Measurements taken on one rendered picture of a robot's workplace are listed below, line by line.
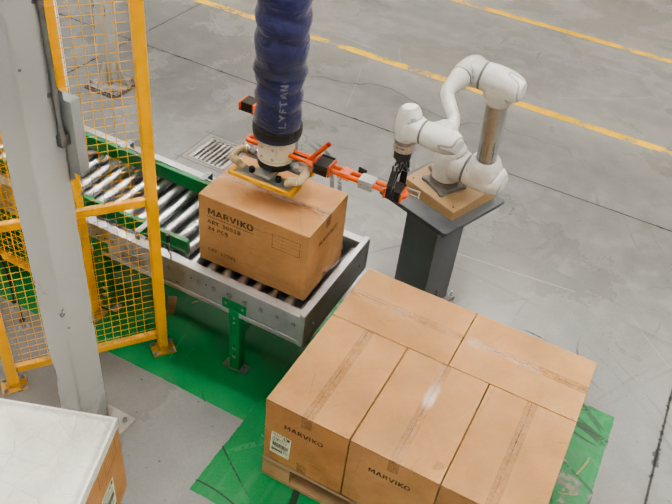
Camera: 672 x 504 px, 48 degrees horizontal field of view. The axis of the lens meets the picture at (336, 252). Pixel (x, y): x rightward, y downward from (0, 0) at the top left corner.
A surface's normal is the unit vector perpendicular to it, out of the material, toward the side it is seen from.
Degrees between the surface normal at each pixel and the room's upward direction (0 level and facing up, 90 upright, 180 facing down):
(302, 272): 90
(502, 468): 0
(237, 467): 0
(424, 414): 0
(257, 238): 90
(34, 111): 90
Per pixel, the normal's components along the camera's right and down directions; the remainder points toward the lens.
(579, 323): 0.09, -0.76
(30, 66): 0.88, 0.36
